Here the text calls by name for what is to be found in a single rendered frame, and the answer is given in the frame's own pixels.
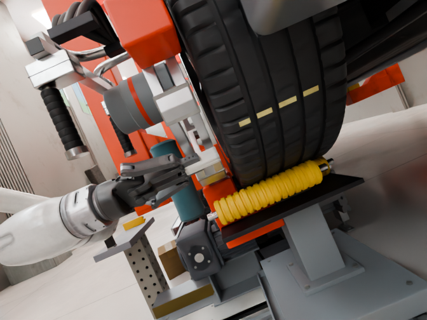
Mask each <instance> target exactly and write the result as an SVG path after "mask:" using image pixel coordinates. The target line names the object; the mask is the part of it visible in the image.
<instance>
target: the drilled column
mask: <svg viewBox="0 0 427 320"><path fill-rule="evenodd" d="M123 252H124V254H125V256H126V259H127V260H128V263H129V265H130V267H131V269H132V272H133V274H134V276H135V278H136V280H137V283H138V285H139V287H140V290H141V292H142V294H143V296H144V298H145V300H146V303H147V305H148V307H149V310H150V311H151V314H152V316H153V318H154V319H156V317H155V315H154V312H153V310H152V307H153V305H154V302H155V300H156V297H157V295H158V294H159V293H162V292H164V291H166V290H169V289H170V287H169V285H168V283H167V281H166V279H165V276H164V274H163V271H162V270H161V267H160V266H159V263H158V261H157V258H156V256H155V254H154V252H153V249H152V248H151V245H150V243H149V240H148V238H147V236H146V233H144V234H143V235H142V236H141V237H140V239H139V240H138V241H137V242H136V243H135V244H134V245H133V246H132V247H131V248H129V249H127V250H125V251H123Z"/></svg>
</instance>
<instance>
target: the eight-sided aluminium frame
mask: <svg viewBox="0 0 427 320"><path fill-rule="evenodd" d="M165 62H166V64H167V66H168V68H169V71H170V73H171V75H172V77H173V80H174V82H175V84H176V85H175V86H172V87H170V88H168V89H166V90H164V88H163V86H162V83H161V81H160V80H159V77H158V75H157V72H156V70H155V68H154V66H153V65H152V66H150V67H148V68H146V69H142V72H143V73H144V76H145V78H146V80H147V83H148V85H149V87H150V89H151V91H152V94H153V97H152V99H153V100H154V103H155V104H156V106H157V108H158V110H159V113H160V114H161V116H162V118H163V120H164V122H165V124H166V126H167V127H168V126H169V128H170V130H171V131H172V133H173V135H174V137H175V139H176V141H177V142H178V144H179V145H180V148H181V149H182V151H183V153H184V154H185V156H189V155H191V154H194V153H197V154H199V153H200V152H201V150H200V147H199V145H198V142H197V139H199V138H200V139H201V141H202V143H203V145H204V148H205V150H207V149H210V148H212V147H213V146H214V145H213V143H212V141H211V139H210V136H209V134H208V131H207V129H206V127H205V124H204V122H203V120H202V118H201V115H200V112H201V111H200V108H199V106H198V103H197V101H196V99H195V97H194V94H193V92H192V89H191V87H190V85H189V83H188V81H186V80H185V78H184V76H183V73H182V71H181V69H180V67H179V64H178V62H177V60H176V57H175V56H173V57H170V58H168V59H166V60H165ZM189 117H191V120H192V123H191V124H189V121H188V118H189ZM180 121H183V123H184V125H185V129H186V131H187V134H188V136H189V139H190V140H191V143H192V145H193V146H192V145H191V143H190V141H189V139H188V137H187V135H186V133H185V131H184V129H183V127H182V125H181V123H180ZM195 175H196V178H197V180H198V181H199V183H200V184H201V185H202V186H203V187H204V186H206V185H209V184H211V183H214V182H216V181H218V180H220V179H222V178H225V177H227V173H226V171H225V168H224V166H223V164H222V161H219V162H218V163H215V164H213V165H211V166H208V167H206V168H204V170H203V171H200V172H199V173H196V174H195Z"/></svg>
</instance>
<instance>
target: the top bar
mask: <svg viewBox="0 0 427 320"><path fill-rule="evenodd" d="M25 44H26V46H27V49H28V51H29V53H30V55H31V56H32V57H33V58H35V59H37V60H40V59H42V58H44V57H47V56H48V55H51V54H53V53H56V52H58V51H59V50H58V49H56V47H54V46H52V45H51V44H50V43H48V42H46V41H45V40H44V39H42V38H41V37H35V38H33V39H31V40H28V41H26V42H25ZM81 66H82V65H81ZM82 67H83V66H82ZM83 71H84V73H85V75H86V79H84V80H81V81H79V83H81V84H83V85H85V86H87V87H89V88H91V89H92V90H94V91H96V92H98V93H100V94H101V95H103V94H104V91H106V90H108V89H110V88H113V87H112V86H111V85H110V84H108V83H107V82H105V81H104V80H102V79H101V78H99V77H98V76H96V75H95V74H94V73H92V72H90V71H89V70H88V69H86V68H84V67H83Z"/></svg>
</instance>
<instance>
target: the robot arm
mask: <svg viewBox="0 0 427 320"><path fill-rule="evenodd" d="M219 161H221V159H220V156H219V154H218V152H217V150H216V148H215V147H212V148H210V149H207V150H205V151H203V152H200V153H199V154H197V153H194V154H191V155H189V156H186V157H184V158H182V159H181V158H177V157H176V156H175V154H167V155H164V156H159V157H154V158H151V159H146V160H143V161H138V162H135V163H121V164H120V173H121V175H120V176H119V177H117V179H115V178H113V179H110V180H108V181H106V182H104V183H101V184H99V185H96V184H90V185H87V186H86V187H83V188H81V189H78V190H76V191H74V192H70V193H68V194H67V195H64V196H61V197H53V198H49V197H43V196H38V195H34V194H29V193H25V192H20V191H16V190H11V189H5V188H2V187H0V212H3V213H12V214H14V215H13V216H12V217H10V218H9V219H7V220H6V221H4V222H3V223H2V224H1V225H0V263H1V264H3V265H6V266H20V265H28V264H32V263H36V262H40V261H42V260H45V259H50V258H53V257H56V256H58V255H61V254H63V253H65V252H67V251H70V250H73V249H75V248H84V247H88V246H93V245H95V244H98V243H101V242H102V241H105V240H106V239H108V238H109V237H111V236H112V235H113V234H114V233H115V231H116V228H117V226H118V223H119V219H120V218H121V217H124V216H126V215H128V214H129V213H130V212H131V210H132V209H133V208H135V207H139V206H143V205H145V204H146V205H149V206H151V209H153V210H155V209H156V208H157V207H158V206H159V205H160V204H161V203H162V202H164V201H166V200H167V199H168V198H170V197H172V196H173V195H174V194H176V193H178V192H179V191H181V190H182V189H184V188H185V187H187V186H188V185H189V177H190V176H191V175H194V174H196V173H199V172H200V171H203V170H204V168H206V167H208V166H211V165H213V164H215V163H218V162H219Z"/></svg>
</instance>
